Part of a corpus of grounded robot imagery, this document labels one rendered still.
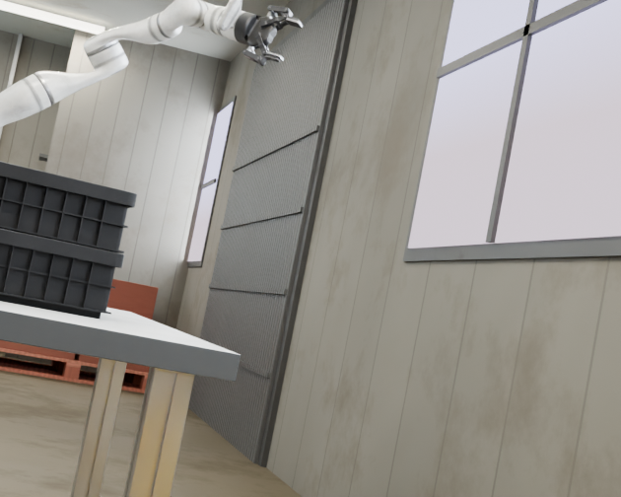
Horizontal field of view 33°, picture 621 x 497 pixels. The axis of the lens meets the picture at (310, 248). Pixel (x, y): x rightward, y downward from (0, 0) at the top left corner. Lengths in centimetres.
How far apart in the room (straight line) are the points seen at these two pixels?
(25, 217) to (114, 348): 44
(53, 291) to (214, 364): 45
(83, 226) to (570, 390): 143
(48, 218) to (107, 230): 10
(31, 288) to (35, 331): 38
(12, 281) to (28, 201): 14
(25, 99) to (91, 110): 671
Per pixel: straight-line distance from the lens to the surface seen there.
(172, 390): 154
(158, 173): 945
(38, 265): 183
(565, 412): 277
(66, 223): 184
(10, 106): 277
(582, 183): 288
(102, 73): 280
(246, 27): 250
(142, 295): 866
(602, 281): 272
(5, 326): 146
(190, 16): 261
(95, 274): 185
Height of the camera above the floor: 76
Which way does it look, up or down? 4 degrees up
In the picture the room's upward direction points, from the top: 11 degrees clockwise
